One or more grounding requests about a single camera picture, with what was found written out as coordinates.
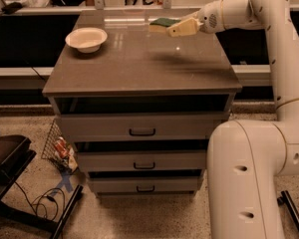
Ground top grey drawer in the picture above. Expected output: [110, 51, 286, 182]
[56, 113, 229, 142]

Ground black cable on floor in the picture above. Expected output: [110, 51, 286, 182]
[13, 180, 67, 222]

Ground black bar on floor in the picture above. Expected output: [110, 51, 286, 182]
[277, 190, 299, 233]

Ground wire mesh basket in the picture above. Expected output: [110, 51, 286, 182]
[41, 121, 78, 174]

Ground white paper bowl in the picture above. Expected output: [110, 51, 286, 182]
[65, 27, 108, 54]

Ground grey drawer cabinet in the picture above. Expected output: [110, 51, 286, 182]
[43, 10, 241, 182]

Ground black cart stand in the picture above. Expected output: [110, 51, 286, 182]
[0, 134, 83, 239]

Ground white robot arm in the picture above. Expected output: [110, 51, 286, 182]
[167, 0, 299, 239]

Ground green and yellow sponge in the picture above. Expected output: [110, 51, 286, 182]
[149, 18, 179, 33]

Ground red snack packet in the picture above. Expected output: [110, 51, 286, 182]
[54, 137, 69, 158]

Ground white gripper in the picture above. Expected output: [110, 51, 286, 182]
[166, 0, 224, 37]

